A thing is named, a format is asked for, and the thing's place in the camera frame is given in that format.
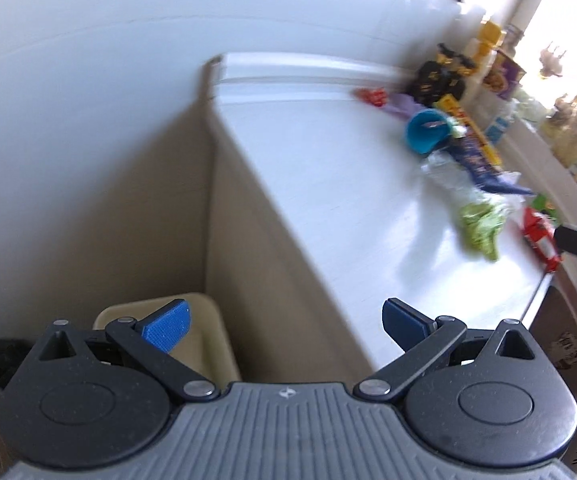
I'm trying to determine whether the sanitizer bottle blue label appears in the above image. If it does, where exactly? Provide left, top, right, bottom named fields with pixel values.
left=486, top=115, right=513, bottom=149

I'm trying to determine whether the steel flask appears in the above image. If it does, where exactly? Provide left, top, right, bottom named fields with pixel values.
left=501, top=24, right=525, bottom=56

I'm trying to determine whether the white backsplash trim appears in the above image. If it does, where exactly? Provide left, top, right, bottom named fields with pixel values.
left=203, top=52, right=419, bottom=104

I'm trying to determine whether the cream bottle yellow cap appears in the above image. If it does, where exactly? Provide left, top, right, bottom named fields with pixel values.
left=471, top=20, right=504, bottom=87

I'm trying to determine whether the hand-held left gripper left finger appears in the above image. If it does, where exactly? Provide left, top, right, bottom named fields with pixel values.
left=16, top=299, right=218, bottom=403

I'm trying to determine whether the yellow snack wrapper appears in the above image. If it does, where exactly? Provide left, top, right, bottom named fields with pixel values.
left=433, top=94, right=503, bottom=166

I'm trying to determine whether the beige plastic bin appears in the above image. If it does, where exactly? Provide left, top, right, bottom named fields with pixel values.
left=93, top=292, right=242, bottom=387

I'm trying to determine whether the dark blue snack wrapper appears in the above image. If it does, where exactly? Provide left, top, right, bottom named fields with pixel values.
left=449, top=135, right=534, bottom=197

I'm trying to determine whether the red candy wrapper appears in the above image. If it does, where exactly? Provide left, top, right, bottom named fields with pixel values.
left=353, top=87, right=389, bottom=109

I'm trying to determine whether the green snack packet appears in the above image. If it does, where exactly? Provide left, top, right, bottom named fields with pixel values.
left=529, top=194, right=560, bottom=223

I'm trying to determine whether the clear plastic bag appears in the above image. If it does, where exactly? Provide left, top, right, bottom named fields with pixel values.
left=421, top=152, right=475, bottom=201

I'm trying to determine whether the green cabbage leaf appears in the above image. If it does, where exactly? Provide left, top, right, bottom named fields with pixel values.
left=459, top=202, right=508, bottom=262

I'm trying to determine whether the red snack packet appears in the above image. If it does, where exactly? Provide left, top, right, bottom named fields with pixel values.
left=521, top=207, right=563, bottom=273

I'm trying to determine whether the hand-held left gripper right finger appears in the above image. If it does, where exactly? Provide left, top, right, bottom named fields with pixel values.
left=353, top=298, right=552, bottom=403

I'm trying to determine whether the garlic bulb bunch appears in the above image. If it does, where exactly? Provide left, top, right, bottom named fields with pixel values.
left=539, top=42, right=569, bottom=82

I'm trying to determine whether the purple instant noodle cup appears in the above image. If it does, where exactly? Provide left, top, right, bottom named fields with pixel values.
left=483, top=50, right=527, bottom=102

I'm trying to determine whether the purple plastic glove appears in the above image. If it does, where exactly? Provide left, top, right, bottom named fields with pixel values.
left=386, top=92, right=427, bottom=119

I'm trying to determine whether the black sauce bottle gold collar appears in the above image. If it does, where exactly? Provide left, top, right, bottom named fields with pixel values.
left=446, top=55, right=470, bottom=102
left=411, top=45, right=457, bottom=104

